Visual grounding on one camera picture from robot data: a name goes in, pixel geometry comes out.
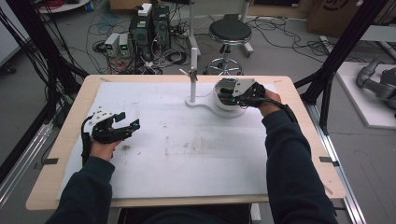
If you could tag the white box on computer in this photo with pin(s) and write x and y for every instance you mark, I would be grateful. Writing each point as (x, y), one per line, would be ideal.
(144, 9)

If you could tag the black frame strut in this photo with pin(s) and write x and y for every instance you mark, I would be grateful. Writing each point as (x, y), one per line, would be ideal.
(342, 49)
(40, 40)

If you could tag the black round stool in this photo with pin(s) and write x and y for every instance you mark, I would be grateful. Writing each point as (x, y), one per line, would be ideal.
(230, 31)

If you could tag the person's lap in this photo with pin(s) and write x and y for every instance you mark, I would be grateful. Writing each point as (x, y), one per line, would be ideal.
(186, 216)

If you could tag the grey power supply unit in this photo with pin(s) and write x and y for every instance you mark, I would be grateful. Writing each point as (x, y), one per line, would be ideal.
(111, 43)
(124, 45)

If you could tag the white ceramic bowl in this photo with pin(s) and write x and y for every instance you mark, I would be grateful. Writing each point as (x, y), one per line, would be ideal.
(221, 105)

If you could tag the cardboard box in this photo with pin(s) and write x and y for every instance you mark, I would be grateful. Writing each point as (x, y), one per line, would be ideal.
(336, 18)

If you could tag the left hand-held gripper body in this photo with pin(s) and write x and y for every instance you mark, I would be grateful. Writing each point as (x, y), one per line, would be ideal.
(101, 124)

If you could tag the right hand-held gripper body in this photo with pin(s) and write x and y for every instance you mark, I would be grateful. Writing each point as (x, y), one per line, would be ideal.
(246, 88)

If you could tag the white power strip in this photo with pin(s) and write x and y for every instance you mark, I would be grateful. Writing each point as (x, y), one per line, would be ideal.
(326, 43)

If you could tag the person's right hand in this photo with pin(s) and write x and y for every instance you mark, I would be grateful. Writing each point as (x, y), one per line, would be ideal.
(271, 102)

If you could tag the white floor board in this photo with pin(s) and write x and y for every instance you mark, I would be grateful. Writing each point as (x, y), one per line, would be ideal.
(355, 99)

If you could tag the aluminium rail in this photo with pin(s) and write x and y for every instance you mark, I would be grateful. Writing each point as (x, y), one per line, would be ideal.
(21, 168)
(339, 174)

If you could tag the person's left hand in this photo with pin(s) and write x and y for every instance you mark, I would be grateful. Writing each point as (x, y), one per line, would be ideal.
(102, 151)

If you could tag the round white table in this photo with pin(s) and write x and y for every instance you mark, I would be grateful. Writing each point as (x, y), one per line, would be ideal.
(65, 6)

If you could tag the white key stand with hook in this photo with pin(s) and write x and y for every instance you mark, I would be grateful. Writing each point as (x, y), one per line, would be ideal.
(193, 91)

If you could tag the black computer tower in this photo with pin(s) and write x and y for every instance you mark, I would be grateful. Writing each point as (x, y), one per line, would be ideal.
(161, 28)
(140, 35)

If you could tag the white metal stand leg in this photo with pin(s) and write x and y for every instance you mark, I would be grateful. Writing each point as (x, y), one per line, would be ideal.
(193, 28)
(246, 31)

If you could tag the black tape piece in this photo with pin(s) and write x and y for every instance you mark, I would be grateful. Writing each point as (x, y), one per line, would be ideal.
(328, 160)
(50, 161)

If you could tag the white table mat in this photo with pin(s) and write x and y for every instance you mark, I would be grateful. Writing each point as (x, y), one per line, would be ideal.
(186, 155)

